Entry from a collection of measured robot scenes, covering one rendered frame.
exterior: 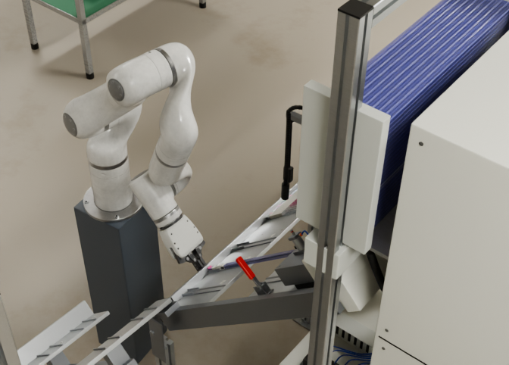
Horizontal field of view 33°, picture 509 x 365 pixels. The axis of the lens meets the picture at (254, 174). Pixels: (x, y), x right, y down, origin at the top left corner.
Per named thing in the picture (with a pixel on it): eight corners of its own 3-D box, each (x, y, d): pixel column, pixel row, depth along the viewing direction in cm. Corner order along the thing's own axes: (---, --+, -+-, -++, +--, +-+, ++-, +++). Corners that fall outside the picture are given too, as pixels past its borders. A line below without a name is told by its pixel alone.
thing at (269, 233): (171, 318, 235) (164, 309, 234) (310, 189, 273) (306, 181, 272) (208, 314, 220) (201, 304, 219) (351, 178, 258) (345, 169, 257)
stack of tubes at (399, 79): (313, 206, 170) (322, 98, 152) (441, 85, 200) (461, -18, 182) (367, 235, 164) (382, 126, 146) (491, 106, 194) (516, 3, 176)
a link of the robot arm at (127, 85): (118, 125, 252) (71, 149, 244) (98, 89, 251) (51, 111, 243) (186, 81, 209) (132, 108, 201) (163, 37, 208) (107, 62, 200)
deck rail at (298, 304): (169, 331, 235) (157, 313, 234) (173, 326, 236) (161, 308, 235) (339, 314, 179) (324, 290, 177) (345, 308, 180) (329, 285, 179)
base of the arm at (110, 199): (70, 207, 267) (62, 163, 254) (109, 173, 278) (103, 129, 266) (119, 231, 259) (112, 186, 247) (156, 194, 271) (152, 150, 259)
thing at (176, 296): (173, 326, 236) (159, 305, 235) (313, 197, 275) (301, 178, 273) (176, 326, 235) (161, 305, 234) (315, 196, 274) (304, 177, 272)
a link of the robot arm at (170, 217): (169, 206, 250) (174, 214, 251) (148, 223, 245) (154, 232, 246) (183, 201, 244) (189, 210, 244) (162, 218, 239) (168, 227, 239)
